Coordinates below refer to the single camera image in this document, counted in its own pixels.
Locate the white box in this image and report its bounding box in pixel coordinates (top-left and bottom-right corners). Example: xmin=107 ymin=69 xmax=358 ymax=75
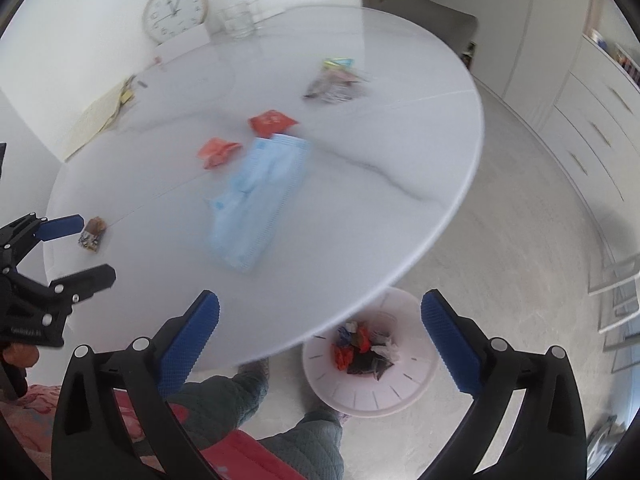
xmin=155 ymin=25 xmax=211 ymax=61

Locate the clear plastic wrapper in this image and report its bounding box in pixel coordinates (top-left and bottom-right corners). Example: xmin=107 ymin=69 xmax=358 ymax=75
xmin=302 ymin=67 xmax=371 ymax=103

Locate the tall grey cabinet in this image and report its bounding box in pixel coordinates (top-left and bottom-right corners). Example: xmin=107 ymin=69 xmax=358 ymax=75
xmin=390 ymin=0 xmax=593 ymax=111

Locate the person's left hand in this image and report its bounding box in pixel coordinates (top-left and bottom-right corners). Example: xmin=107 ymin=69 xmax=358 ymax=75
xmin=0 ymin=346 xmax=40 ymax=370

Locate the blue face mask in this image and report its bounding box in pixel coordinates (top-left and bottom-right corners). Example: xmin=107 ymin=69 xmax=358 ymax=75
xmin=205 ymin=134 xmax=313 ymax=275

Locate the wire dish rack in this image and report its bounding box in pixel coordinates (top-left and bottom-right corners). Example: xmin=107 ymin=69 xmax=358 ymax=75
xmin=614 ymin=44 xmax=640 ymax=86

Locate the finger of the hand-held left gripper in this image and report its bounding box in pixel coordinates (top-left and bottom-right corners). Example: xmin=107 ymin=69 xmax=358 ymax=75
xmin=49 ymin=263 xmax=117 ymax=307
xmin=0 ymin=213 xmax=85 ymax=275

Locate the pink trash bin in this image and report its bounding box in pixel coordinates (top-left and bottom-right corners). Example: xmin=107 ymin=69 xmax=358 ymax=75
xmin=301 ymin=287 xmax=441 ymax=417

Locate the red snack packet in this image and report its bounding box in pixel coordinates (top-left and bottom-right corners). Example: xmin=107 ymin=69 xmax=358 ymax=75
xmin=248 ymin=110 xmax=299 ymax=139

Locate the grey chair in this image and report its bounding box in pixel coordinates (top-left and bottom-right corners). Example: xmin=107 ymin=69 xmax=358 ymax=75
xmin=372 ymin=0 xmax=478 ymax=68

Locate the round wall clock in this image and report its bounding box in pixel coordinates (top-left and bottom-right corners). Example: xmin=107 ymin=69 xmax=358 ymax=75
xmin=142 ymin=0 xmax=209 ymax=44

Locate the white paper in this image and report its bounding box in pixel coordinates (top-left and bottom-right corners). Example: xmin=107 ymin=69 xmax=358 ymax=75
xmin=374 ymin=339 xmax=402 ymax=362

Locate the open notebook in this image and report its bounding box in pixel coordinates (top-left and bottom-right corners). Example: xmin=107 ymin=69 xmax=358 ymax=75
xmin=62 ymin=75 xmax=138 ymax=162

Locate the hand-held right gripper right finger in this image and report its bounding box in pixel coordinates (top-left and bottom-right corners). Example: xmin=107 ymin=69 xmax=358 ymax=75
xmin=415 ymin=289 xmax=588 ymax=480

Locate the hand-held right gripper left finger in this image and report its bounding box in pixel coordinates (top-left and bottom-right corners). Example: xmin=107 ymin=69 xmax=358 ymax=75
xmin=50 ymin=290 xmax=221 ymax=480

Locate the red garment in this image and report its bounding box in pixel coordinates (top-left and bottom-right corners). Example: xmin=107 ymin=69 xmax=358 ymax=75
xmin=0 ymin=384 xmax=306 ymax=480

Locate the clear glass pitcher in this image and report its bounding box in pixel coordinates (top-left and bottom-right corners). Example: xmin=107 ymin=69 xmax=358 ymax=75
xmin=217 ymin=0 xmax=266 ymax=39

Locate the pink crumpled paper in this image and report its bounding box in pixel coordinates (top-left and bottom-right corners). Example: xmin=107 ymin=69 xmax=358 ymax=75
xmin=197 ymin=137 xmax=244 ymax=170

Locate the person's leg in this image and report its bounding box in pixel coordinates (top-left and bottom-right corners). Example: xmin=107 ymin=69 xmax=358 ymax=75
xmin=260 ymin=409 xmax=346 ymax=480
xmin=167 ymin=357 xmax=271 ymax=461

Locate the person's right leg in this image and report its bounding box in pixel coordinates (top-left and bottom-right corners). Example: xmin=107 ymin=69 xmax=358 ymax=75
xmin=260 ymin=409 xmax=346 ymax=480

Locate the grey drawer unit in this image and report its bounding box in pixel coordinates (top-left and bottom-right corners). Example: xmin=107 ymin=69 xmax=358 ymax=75
xmin=540 ymin=35 xmax=640 ymax=241

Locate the brown candy wrapper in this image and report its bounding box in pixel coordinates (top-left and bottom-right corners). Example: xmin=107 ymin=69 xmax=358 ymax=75
xmin=76 ymin=216 xmax=108 ymax=252

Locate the person's left leg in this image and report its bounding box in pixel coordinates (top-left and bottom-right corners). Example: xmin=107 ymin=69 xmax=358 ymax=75
xmin=167 ymin=357 xmax=271 ymax=461

